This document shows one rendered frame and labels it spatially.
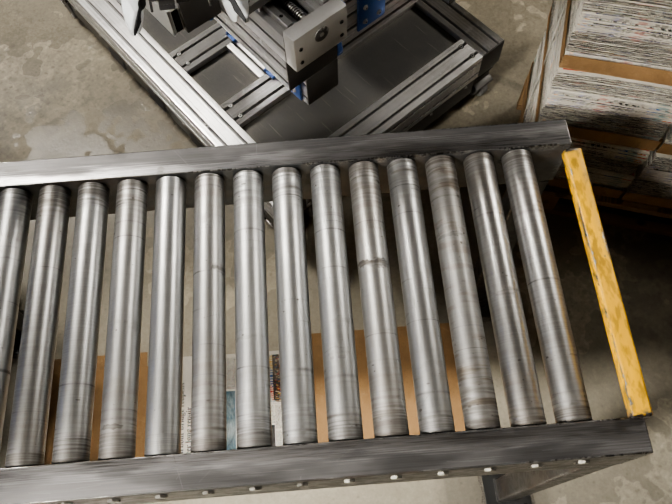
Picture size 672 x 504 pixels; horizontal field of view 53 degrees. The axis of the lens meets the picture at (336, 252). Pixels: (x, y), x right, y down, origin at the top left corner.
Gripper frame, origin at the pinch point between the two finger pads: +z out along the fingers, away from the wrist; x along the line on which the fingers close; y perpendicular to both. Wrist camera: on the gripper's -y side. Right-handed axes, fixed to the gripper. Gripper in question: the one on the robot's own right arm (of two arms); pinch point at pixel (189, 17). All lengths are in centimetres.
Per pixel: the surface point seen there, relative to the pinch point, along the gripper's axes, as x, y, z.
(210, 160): -1.9, 43.9, -12.3
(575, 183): -56, 34, 9
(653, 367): -107, 110, 29
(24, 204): 29, 49, -13
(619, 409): -94, 112, 37
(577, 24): -76, 40, -27
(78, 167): 19, 47, -17
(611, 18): -81, 37, -25
